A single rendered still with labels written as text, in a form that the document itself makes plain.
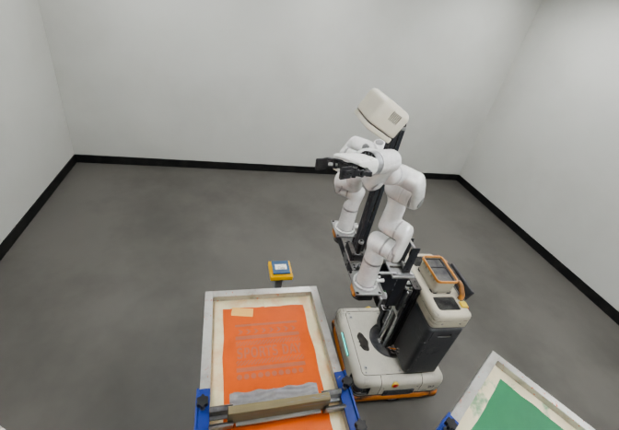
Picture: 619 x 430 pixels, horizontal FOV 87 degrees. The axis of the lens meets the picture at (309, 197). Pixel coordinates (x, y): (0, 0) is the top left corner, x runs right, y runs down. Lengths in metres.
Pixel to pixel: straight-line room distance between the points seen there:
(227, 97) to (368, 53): 1.90
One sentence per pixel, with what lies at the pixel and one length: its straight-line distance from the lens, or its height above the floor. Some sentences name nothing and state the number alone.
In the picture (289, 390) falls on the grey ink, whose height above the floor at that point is 0.96.
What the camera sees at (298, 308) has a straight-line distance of 1.78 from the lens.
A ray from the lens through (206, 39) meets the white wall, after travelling 4.29.
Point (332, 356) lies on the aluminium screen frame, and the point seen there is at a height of 0.99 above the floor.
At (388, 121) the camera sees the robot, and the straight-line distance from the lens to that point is 1.39.
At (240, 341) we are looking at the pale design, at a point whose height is 0.96.
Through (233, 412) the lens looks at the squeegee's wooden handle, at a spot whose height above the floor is 1.06.
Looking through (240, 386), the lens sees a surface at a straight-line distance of 1.55.
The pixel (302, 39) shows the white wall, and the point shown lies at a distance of 4.37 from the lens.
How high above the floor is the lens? 2.34
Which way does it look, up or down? 32 degrees down
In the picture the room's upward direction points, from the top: 12 degrees clockwise
